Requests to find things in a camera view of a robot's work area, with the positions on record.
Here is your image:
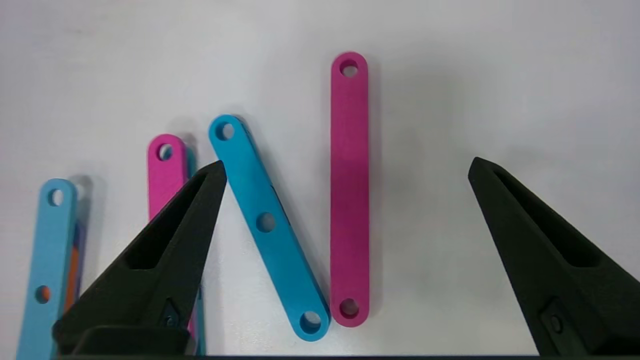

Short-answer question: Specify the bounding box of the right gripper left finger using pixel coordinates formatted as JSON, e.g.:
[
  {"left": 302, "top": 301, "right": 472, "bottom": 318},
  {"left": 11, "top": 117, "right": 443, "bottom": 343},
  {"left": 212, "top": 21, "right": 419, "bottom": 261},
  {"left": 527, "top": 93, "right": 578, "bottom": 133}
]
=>
[{"left": 52, "top": 160, "right": 227, "bottom": 357}]

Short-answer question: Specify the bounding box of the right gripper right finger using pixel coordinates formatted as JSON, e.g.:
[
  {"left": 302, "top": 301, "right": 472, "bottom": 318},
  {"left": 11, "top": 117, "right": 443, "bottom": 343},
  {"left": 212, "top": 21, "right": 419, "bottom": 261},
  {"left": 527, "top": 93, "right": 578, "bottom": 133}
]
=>
[{"left": 468, "top": 157, "right": 640, "bottom": 360}]

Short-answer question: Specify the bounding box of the long pink bar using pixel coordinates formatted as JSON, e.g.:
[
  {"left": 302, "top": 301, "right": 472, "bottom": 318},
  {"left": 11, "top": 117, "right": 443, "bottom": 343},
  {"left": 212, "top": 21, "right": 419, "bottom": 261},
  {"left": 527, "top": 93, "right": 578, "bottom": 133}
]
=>
[{"left": 147, "top": 133, "right": 207, "bottom": 356}]

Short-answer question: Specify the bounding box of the short blue bar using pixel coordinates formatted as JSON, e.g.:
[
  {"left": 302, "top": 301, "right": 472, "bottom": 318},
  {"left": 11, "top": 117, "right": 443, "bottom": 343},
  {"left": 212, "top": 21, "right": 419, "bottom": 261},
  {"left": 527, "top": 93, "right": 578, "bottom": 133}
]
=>
[{"left": 208, "top": 114, "right": 332, "bottom": 343}]

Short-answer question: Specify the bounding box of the short pink bar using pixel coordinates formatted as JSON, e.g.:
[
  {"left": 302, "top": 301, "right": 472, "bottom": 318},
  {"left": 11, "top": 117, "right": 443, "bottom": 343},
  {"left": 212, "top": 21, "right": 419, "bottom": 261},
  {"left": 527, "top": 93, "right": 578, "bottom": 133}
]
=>
[{"left": 330, "top": 51, "right": 371, "bottom": 329}]

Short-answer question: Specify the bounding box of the long light blue bar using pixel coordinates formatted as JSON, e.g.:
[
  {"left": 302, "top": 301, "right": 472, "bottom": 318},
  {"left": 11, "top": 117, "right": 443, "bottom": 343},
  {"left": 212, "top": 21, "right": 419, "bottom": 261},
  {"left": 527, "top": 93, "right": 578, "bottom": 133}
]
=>
[{"left": 16, "top": 178, "right": 87, "bottom": 360}]

